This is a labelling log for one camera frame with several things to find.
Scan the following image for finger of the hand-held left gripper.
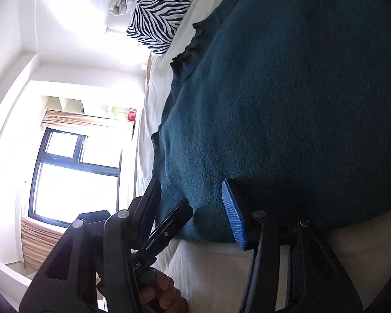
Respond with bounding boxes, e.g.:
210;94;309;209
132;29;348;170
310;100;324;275
76;210;111;224
146;199;194;251

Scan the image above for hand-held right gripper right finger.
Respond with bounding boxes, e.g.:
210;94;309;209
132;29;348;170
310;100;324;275
222;179;364;313

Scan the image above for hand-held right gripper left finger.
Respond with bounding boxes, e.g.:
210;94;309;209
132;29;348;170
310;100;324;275
19;178;162;313

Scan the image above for dark green sweater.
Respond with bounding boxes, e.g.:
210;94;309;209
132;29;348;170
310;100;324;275
151;0;391;243

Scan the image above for person's left hand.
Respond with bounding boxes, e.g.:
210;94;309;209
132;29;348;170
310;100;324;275
138;267;188;313

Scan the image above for black framed window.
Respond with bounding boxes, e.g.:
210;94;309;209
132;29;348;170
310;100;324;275
29;128;123;229

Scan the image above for beige curtain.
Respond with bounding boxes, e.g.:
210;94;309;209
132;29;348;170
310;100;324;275
41;110;135;131
20;217;64;269

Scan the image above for bed with beige sheet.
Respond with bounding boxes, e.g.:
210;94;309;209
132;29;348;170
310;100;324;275
135;0;391;313

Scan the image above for zebra print pillow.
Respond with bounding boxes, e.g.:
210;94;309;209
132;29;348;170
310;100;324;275
126;0;209;56

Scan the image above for white wall shelf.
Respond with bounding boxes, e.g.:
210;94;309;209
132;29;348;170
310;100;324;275
41;95;138;122

